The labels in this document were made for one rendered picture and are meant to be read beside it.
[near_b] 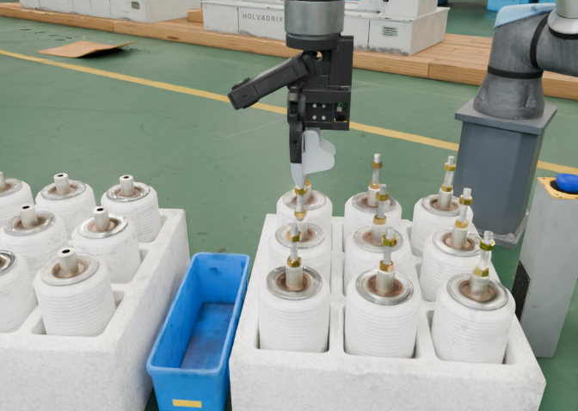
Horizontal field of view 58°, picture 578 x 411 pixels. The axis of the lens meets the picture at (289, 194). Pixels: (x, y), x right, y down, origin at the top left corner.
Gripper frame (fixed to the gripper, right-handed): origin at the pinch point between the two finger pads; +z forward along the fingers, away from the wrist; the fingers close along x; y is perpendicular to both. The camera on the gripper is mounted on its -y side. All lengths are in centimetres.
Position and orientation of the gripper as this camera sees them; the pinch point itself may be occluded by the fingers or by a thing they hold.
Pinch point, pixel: (296, 177)
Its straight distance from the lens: 74.8
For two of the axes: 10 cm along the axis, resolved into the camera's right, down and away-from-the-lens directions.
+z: 0.0, 8.9, 4.5
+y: 9.9, 0.5, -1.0
